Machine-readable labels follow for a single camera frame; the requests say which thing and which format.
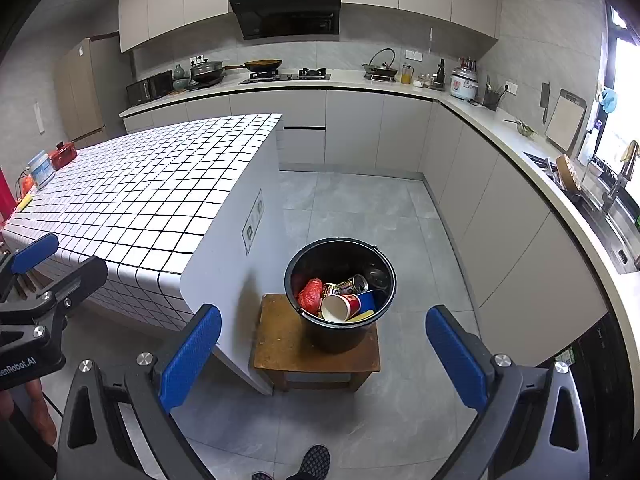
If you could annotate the beige refrigerator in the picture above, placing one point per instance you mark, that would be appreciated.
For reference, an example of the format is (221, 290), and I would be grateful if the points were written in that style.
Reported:
(87, 90)

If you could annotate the blue glove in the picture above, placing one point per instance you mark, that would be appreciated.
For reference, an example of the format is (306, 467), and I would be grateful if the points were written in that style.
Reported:
(609, 100)

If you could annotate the black utensil holder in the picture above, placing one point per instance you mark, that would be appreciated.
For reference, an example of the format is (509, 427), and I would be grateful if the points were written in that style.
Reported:
(491, 99)

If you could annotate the steel sink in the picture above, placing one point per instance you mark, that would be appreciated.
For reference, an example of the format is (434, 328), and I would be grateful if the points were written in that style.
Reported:
(615, 240)

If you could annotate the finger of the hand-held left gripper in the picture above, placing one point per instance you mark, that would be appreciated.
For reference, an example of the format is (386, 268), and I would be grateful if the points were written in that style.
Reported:
(35, 252)
(75, 282)

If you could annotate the black cleaver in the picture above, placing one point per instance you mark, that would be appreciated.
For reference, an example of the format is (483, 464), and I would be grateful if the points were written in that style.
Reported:
(545, 100)

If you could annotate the small metal bowl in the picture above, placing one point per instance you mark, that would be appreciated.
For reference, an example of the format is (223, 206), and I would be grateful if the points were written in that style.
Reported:
(526, 130)

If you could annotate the black labelled spray can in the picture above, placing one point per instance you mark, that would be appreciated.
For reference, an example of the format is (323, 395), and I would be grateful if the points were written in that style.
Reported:
(355, 284)

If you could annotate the wooden stool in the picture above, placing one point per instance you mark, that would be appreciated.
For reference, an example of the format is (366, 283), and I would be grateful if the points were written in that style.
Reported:
(280, 345)

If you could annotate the black range hood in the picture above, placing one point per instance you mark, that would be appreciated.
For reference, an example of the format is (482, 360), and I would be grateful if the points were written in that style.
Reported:
(285, 15)

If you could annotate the black bucket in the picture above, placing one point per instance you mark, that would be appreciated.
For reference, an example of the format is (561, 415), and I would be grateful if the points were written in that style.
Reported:
(340, 337)

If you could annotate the person's left hand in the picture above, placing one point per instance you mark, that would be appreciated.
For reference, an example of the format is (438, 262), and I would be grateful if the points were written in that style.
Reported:
(42, 410)

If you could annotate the white cutting board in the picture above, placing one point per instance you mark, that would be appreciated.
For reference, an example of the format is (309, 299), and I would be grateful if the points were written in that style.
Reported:
(565, 120)

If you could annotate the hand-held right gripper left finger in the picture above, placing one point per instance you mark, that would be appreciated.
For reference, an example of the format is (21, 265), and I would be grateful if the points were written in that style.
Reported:
(192, 355)

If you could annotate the red plastic bag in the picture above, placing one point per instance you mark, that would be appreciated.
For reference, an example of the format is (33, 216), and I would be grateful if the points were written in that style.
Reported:
(310, 297)

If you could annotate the grey lidded pot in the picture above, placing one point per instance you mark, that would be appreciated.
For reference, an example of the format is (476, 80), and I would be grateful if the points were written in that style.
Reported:
(206, 72)

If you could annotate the yellow packet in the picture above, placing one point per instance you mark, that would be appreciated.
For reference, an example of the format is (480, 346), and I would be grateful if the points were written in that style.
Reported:
(24, 201)

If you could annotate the dark glass bottle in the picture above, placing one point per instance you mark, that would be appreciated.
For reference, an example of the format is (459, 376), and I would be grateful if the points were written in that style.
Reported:
(441, 77)

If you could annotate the white grid tablecloth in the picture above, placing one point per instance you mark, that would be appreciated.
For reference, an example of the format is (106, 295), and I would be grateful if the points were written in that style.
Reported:
(150, 185)

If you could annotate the red paper cup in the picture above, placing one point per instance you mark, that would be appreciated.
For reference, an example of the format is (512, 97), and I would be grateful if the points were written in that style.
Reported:
(340, 307)

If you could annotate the white wall panel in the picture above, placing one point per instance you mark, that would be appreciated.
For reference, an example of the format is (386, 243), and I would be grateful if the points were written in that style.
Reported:
(39, 117)

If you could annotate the round wooden board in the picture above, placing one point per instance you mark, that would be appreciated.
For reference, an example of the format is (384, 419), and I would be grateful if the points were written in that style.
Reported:
(569, 172)

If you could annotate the printed drink can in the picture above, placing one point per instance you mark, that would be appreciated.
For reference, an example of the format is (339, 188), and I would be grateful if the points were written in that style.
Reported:
(332, 290)

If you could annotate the white rice cooker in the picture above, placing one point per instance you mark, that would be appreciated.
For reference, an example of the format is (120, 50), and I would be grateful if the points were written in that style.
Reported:
(465, 85)

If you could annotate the kitchen window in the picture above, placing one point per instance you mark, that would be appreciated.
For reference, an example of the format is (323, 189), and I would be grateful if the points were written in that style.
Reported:
(625, 100)

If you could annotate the black built-in appliance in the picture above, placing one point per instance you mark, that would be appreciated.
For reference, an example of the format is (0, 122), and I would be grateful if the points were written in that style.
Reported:
(600, 385)

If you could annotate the white wall outlet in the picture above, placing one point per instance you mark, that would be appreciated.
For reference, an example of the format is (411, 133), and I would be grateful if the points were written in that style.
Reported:
(197, 59)
(413, 55)
(510, 86)

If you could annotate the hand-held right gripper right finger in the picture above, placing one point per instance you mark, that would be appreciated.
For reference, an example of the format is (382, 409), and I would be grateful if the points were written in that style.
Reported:
(455, 360)

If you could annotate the black gas stove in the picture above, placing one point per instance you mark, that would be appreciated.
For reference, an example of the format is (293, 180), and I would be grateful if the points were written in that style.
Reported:
(285, 76)

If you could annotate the yellow sponge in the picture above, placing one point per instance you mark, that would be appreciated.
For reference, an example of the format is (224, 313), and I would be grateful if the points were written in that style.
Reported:
(362, 316)

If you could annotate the red box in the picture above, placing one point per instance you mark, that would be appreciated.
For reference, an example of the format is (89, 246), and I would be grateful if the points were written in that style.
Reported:
(62, 156)

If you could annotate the metal faucet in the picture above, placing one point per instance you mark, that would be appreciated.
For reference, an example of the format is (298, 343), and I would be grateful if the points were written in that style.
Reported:
(616, 185)

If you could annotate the black wok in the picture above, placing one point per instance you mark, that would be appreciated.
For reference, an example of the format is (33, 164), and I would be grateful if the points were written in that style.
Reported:
(262, 65)

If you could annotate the grey base cabinets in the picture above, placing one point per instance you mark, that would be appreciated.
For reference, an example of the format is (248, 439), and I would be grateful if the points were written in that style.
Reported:
(375, 130)

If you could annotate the yellow oil bottle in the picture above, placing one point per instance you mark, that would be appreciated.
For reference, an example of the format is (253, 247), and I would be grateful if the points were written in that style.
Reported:
(406, 76)

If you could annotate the white kitchen island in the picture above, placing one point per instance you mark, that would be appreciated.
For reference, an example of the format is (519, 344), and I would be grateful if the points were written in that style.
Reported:
(235, 300)

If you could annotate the black mesh shoe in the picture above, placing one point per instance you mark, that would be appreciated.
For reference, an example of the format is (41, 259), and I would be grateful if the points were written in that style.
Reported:
(312, 462)
(261, 476)

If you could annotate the green bowl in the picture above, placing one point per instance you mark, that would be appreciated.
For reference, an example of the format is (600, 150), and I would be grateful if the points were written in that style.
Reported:
(181, 84)

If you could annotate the white blue container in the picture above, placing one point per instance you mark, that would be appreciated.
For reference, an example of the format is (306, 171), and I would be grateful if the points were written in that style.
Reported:
(41, 170)

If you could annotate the green vase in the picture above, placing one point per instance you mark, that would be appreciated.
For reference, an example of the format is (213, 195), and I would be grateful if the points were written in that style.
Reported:
(179, 72)

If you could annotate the beige upper cabinets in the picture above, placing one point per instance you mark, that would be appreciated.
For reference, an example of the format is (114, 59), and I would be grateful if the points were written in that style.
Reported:
(175, 0)

